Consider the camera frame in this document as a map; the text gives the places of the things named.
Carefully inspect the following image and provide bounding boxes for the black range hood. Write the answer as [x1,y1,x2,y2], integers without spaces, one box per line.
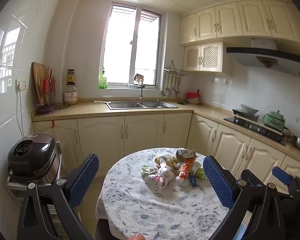
[226,38,300,77]

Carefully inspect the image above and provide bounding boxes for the white red print plastic bag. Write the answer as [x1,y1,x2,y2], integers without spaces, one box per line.
[146,166,175,189]

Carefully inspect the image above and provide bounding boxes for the green dish soap bottle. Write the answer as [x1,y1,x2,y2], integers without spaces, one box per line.
[98,73,108,89]

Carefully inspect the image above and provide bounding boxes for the cream kitchen cabinets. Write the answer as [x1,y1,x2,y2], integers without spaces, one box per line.
[33,105,300,193]
[179,0,300,47]

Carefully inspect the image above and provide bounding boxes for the black flat cooker plate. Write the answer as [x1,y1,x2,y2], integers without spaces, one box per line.
[232,109,260,121]

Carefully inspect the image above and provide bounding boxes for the white framed kitchen window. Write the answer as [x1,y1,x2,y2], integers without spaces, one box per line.
[100,2,163,89]

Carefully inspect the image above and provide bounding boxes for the stainless steel double sink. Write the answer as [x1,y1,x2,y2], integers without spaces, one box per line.
[106,100,179,110]

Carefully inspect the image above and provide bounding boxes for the metal wall utensil rack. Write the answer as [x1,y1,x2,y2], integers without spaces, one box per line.
[164,60,190,78]

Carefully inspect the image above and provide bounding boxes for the cream lattice door cabinet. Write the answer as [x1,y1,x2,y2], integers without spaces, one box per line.
[183,42,233,77]

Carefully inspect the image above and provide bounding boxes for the black gas stove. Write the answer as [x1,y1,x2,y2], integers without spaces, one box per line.
[224,116,287,144]

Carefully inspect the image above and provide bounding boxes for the green electric cooking pot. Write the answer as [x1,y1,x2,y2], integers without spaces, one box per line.
[262,110,287,131]

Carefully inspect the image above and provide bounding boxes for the blue patterned white tablecloth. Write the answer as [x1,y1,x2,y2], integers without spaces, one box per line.
[95,147,240,240]

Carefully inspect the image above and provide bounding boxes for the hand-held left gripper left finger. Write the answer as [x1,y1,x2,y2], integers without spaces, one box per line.
[17,153,100,240]

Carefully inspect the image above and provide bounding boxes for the orange snack packet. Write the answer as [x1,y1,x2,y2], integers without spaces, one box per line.
[175,157,197,187]

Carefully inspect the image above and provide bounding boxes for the metal kitchen faucet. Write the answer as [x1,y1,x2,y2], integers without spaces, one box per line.
[137,84,145,104]

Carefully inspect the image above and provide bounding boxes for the white wall power outlet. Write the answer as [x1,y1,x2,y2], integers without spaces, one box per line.
[15,79,27,91]

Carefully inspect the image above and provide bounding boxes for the white yellow print bag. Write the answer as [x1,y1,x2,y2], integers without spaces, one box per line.
[153,153,177,165]

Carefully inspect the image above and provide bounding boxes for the cream lower kitchen cabinets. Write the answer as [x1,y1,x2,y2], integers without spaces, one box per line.
[33,105,300,193]

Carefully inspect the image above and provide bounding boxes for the red utensil holder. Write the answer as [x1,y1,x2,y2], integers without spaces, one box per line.
[36,66,58,115]

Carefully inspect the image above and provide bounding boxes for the wooden cutting board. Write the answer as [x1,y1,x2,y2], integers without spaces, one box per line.
[31,62,47,107]

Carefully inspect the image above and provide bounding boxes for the green white snack wrapper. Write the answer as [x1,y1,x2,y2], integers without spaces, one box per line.
[141,165,160,178]

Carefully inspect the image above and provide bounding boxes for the black appliance cable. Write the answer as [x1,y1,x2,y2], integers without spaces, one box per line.
[282,127,294,143]

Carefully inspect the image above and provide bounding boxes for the white power cable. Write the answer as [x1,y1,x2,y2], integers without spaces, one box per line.
[17,90,26,137]

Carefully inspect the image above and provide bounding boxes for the dark grey rice cooker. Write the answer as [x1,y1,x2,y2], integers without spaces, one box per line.
[7,133,62,183]

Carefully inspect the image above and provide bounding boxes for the light green wrapper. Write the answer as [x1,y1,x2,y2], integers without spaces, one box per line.
[194,167,207,180]

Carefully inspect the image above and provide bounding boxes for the metal storage rack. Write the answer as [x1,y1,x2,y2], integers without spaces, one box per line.
[5,141,82,238]

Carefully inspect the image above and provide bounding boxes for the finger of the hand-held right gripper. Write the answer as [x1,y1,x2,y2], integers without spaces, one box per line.
[241,169,267,189]
[272,166,292,186]

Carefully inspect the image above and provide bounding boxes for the large clear storage jar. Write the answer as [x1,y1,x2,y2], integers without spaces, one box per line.
[64,83,78,105]

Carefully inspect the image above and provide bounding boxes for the cream upper kitchen cabinets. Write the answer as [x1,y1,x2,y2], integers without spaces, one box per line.
[179,0,300,47]

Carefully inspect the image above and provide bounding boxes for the clear bag of shells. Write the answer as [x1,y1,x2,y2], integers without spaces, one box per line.
[166,161,183,175]

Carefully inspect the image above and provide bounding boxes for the grey drink carton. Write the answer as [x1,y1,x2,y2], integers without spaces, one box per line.
[175,148,198,162]

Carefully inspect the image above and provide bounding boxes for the row of hanging kitchen utensils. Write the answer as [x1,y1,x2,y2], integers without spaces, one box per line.
[161,74,183,98]

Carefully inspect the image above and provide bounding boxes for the small yellow label jar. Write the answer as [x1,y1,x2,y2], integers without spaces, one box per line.
[66,69,75,85]

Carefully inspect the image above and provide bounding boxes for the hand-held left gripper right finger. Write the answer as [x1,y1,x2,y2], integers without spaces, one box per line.
[202,155,289,240]

